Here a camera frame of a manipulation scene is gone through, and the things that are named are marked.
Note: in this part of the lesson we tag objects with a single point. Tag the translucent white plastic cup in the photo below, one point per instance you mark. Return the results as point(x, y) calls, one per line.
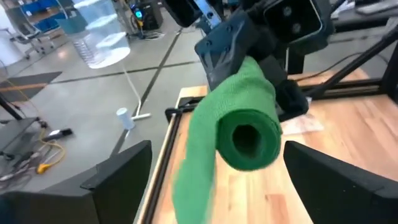
point(125, 118)

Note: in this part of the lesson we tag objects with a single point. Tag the grey office chair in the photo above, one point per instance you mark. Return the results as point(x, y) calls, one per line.
point(31, 43)

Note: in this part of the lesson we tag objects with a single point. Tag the white translucent lampshade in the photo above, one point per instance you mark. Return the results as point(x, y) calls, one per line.
point(99, 37)

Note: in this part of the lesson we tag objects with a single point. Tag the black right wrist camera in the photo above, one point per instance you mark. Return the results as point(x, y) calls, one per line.
point(292, 18)

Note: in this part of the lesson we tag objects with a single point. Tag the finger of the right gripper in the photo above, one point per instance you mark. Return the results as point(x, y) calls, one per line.
point(290, 99)
point(224, 49)

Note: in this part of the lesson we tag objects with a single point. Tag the dark grey floor mat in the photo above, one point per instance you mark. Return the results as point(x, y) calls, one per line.
point(28, 84)

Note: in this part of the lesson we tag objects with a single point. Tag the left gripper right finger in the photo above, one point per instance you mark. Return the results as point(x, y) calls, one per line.
point(326, 193)

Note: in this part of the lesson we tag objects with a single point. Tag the blue storage bins shelf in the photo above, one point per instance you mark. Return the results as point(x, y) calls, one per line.
point(40, 15)

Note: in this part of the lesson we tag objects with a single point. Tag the clear plastic bag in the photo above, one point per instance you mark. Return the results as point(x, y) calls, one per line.
point(301, 126)

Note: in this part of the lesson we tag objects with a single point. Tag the white lamp stand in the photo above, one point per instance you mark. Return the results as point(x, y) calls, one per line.
point(133, 90)

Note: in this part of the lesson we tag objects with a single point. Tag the dark green bandage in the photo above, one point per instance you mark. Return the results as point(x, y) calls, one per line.
point(242, 93)

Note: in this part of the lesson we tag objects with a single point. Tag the black plug block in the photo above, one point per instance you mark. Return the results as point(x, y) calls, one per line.
point(59, 134)

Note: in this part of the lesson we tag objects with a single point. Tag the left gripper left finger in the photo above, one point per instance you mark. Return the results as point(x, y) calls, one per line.
point(118, 186)

